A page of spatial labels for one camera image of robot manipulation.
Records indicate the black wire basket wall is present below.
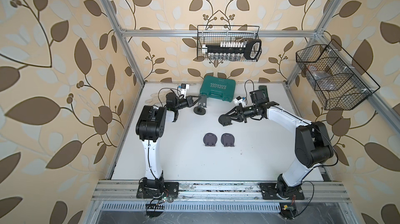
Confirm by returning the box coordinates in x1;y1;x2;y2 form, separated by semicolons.
296;39;380;110
196;25;262;62

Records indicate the black wire basket right wall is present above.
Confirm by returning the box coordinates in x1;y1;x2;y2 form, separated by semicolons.
296;39;380;110

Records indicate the purple phone stand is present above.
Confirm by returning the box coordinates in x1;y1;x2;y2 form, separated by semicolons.
221;133;235;147
203;133;218;146

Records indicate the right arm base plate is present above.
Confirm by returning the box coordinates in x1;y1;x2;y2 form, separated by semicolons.
259;181;305;200

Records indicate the green plastic tool case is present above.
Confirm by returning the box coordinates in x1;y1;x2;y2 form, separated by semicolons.
200;76;236;102

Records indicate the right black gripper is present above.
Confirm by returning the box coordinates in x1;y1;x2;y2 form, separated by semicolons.
225;103;257;123

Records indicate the purple phone stand front left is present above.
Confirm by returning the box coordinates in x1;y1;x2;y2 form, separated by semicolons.
203;133;218;146

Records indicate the purple phone stand front right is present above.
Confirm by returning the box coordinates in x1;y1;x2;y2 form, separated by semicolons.
221;133;235;147

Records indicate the white work glove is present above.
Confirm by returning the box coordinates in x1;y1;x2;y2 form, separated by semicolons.
145;92;167;106

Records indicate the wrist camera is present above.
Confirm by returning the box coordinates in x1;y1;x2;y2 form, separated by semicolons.
178;83;190;99
233;96;247;107

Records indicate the black phone stand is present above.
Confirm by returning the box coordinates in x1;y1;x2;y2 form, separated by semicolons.
218;114;232;127
193;95;207;116

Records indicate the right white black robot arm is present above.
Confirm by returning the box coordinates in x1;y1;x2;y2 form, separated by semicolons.
218;90;335;200

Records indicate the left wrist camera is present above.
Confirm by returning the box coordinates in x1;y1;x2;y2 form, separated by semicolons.
178;83;190;99

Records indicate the green black hand tool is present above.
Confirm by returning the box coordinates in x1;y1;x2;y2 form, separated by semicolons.
258;85;268;95

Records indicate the black socket set holder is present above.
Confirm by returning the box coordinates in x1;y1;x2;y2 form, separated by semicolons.
200;39;262;61

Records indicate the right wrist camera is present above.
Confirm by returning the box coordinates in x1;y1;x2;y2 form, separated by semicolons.
233;96;247;107

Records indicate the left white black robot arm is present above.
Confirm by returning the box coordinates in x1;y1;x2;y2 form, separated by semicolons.
135;92;202;200

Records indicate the black wire basket back wall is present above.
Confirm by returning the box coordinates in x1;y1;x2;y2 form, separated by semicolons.
196;25;262;62

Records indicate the clear plastic bag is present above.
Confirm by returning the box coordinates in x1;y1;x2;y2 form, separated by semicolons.
308;65;336;91

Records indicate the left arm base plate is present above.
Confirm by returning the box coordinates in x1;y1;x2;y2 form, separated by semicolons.
136;180;179;200

